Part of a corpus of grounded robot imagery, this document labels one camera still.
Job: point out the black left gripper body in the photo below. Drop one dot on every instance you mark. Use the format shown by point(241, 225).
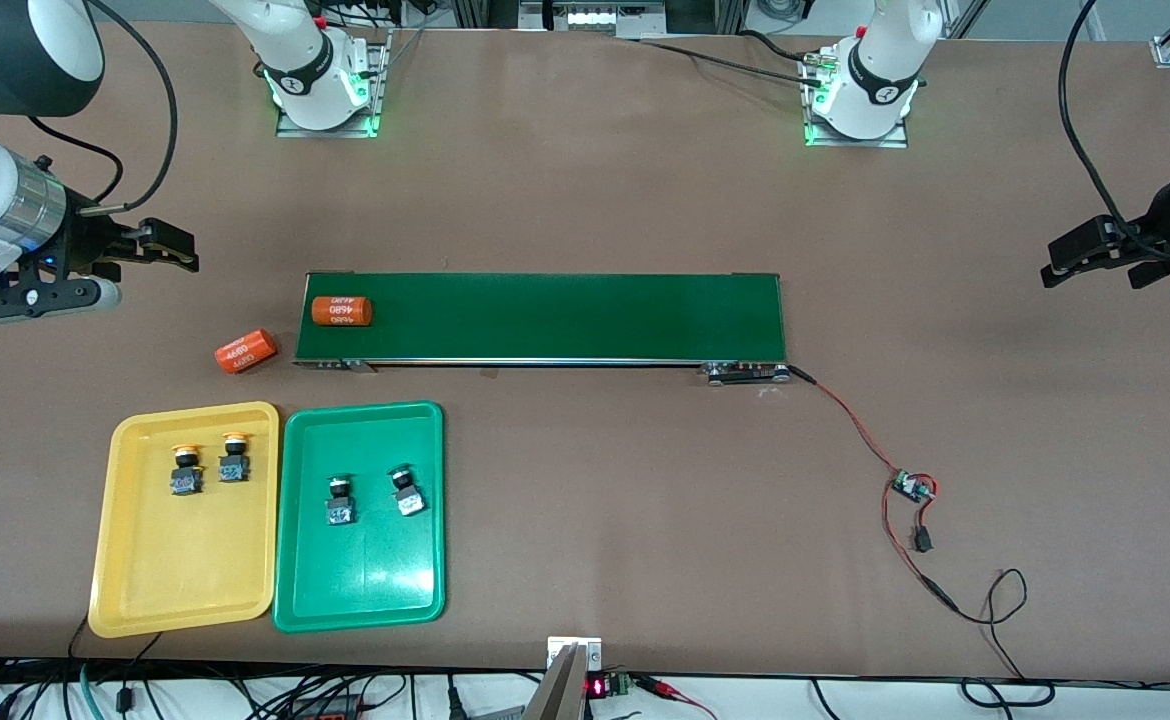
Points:
point(1161, 215)

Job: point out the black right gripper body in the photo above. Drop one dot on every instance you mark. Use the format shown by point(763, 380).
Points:
point(92, 243)

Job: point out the orange cylinder with white print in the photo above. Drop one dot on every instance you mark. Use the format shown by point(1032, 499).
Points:
point(246, 351)
point(342, 311)

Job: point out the yellow push button switch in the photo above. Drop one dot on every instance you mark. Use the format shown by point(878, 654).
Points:
point(234, 468)
point(185, 480)

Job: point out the green push button switch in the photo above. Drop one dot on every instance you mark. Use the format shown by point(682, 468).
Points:
point(341, 512)
point(407, 503)

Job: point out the small green circuit board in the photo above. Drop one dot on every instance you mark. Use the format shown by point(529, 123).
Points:
point(913, 486)

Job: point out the yellow plastic tray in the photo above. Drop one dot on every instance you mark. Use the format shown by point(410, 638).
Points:
point(185, 560)

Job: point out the small black connector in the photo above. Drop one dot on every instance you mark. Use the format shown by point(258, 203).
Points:
point(923, 541)

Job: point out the green plastic tray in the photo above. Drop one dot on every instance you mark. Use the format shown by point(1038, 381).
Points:
point(385, 570)

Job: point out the green conveyor belt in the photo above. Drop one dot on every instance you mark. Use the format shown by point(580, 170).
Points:
point(595, 320)

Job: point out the red power strip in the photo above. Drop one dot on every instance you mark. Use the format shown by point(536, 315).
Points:
point(325, 714)

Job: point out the red clip lead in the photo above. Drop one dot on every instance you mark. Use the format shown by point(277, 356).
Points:
point(675, 692)

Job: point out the red digit display module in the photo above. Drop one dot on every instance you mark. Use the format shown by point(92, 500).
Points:
point(600, 687)

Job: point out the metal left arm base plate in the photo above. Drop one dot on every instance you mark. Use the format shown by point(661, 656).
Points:
point(860, 143)

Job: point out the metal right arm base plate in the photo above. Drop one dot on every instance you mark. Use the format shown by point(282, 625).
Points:
point(382, 80)

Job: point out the aluminium frame structure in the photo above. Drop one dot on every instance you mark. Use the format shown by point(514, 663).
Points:
point(535, 12)

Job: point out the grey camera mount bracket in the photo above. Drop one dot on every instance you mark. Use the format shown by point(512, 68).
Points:
point(557, 690)

